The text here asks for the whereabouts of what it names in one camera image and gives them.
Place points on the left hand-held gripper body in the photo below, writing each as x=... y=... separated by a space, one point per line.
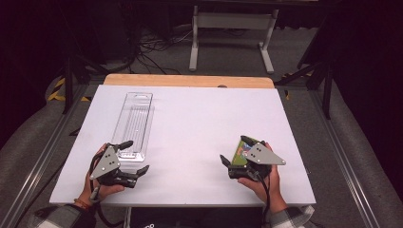
x=107 y=163

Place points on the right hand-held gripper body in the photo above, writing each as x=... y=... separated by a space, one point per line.
x=263 y=155

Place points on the green printed box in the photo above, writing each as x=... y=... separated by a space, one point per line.
x=239 y=155

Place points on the clear plastic tray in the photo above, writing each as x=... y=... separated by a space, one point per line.
x=134 y=120

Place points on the person's left hand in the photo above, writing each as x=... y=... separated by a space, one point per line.
x=92 y=190

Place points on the person's right hand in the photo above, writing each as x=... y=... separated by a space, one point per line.
x=272 y=190

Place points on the white table leg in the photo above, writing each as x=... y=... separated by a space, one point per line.
x=127 y=218

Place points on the black box with white print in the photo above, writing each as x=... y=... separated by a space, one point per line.
x=196 y=218

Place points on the black tripod stand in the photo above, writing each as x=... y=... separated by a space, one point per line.
x=328 y=95
x=67 y=88

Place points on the yellow black floor tape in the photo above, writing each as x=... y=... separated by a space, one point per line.
x=57 y=95

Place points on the metal floor rail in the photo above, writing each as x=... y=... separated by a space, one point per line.
x=31 y=177
x=348 y=177

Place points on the white metal stand frame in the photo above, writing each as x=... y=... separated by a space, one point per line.
x=233 y=21

